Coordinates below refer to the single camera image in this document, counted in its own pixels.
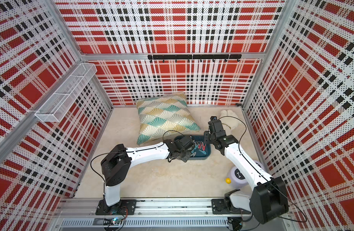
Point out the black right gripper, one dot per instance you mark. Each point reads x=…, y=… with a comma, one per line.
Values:
x=207, y=134

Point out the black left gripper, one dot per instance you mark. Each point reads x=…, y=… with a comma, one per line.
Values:
x=186, y=158

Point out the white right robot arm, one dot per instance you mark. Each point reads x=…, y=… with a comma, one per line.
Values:
x=268, y=199

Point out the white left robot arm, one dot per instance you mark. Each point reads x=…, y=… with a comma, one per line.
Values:
x=117, y=163

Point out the teal plastic storage box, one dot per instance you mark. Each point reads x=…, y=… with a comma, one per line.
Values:
x=197, y=139

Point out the white plush teddy bear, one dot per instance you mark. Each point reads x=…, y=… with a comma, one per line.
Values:
x=229, y=120

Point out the teal yellow patterned pillow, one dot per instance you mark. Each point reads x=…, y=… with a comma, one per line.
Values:
x=164, y=115

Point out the green circuit board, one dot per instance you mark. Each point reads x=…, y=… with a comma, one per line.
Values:
x=112, y=221

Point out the black wall hook rail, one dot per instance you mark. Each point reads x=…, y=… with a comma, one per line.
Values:
x=195, y=57

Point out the metal base rail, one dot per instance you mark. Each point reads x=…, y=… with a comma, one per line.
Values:
x=154, y=213

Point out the white wire mesh shelf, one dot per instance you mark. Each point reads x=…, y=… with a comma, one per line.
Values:
x=58, y=104

